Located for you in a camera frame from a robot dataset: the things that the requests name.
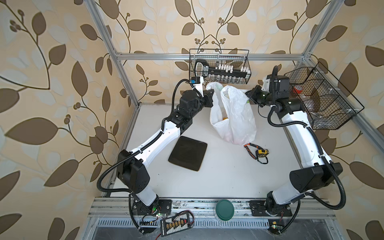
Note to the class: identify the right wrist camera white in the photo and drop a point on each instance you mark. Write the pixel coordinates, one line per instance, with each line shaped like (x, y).
(266, 83)

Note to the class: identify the black wire basket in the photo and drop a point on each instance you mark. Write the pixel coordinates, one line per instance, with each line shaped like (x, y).
(329, 101)
(235, 57)

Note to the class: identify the right black wire basket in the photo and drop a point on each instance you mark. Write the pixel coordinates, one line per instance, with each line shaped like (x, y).
(329, 101)

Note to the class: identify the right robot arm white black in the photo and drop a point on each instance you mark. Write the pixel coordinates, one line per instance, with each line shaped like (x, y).
(317, 169)

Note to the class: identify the black tool in basket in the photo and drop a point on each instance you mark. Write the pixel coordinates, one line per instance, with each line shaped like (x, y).
(203, 69)

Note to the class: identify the black square tray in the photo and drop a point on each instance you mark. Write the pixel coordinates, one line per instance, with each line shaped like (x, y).
(188, 153)

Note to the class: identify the green round lid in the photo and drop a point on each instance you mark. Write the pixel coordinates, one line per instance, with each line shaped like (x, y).
(224, 210)

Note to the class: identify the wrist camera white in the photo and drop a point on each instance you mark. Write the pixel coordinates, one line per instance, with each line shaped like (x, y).
(197, 83)
(266, 83)

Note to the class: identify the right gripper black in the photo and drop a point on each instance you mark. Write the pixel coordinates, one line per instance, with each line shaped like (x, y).
(252, 94)

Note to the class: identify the small circuit board right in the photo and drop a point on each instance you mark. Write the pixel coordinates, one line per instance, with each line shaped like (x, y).
(275, 227)

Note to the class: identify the white plastic bag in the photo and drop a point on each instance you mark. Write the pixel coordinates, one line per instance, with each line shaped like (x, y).
(231, 115)

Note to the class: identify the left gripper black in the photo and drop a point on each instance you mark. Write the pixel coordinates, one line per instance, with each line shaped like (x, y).
(207, 98)

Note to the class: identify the yellow black tape measure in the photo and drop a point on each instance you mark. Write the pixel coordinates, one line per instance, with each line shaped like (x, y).
(260, 155)

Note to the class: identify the back black wire basket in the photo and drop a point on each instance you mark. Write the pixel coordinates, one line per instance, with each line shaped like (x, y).
(235, 57)

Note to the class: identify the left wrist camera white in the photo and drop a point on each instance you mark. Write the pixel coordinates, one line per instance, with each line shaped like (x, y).
(197, 83)

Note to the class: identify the black charging board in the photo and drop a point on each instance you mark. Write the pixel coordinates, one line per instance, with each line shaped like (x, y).
(169, 226)

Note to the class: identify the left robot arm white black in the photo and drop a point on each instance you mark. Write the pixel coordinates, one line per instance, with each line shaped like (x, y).
(132, 168)

